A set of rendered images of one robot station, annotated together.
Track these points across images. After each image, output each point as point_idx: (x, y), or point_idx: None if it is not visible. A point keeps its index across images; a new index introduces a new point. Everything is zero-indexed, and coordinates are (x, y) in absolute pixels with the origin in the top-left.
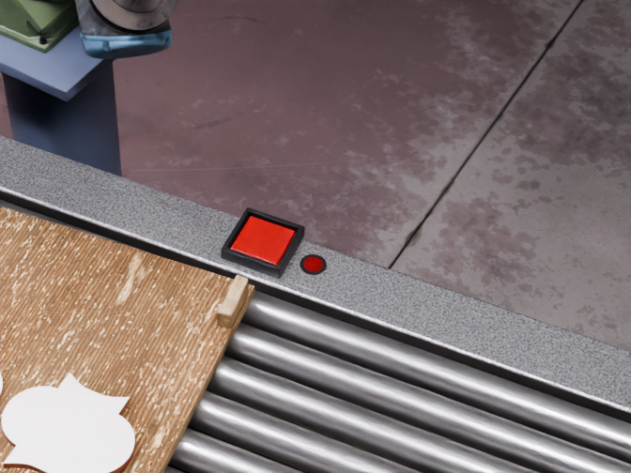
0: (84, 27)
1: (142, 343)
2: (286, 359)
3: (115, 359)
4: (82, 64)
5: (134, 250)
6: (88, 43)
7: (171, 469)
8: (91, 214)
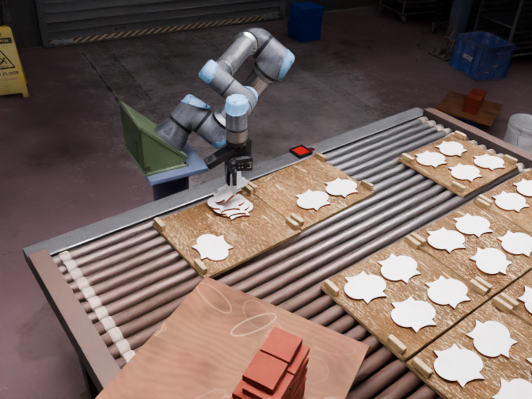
0: (218, 138)
1: (321, 172)
2: (336, 161)
3: (324, 177)
4: (199, 161)
5: (291, 165)
6: (223, 141)
7: None
8: (269, 170)
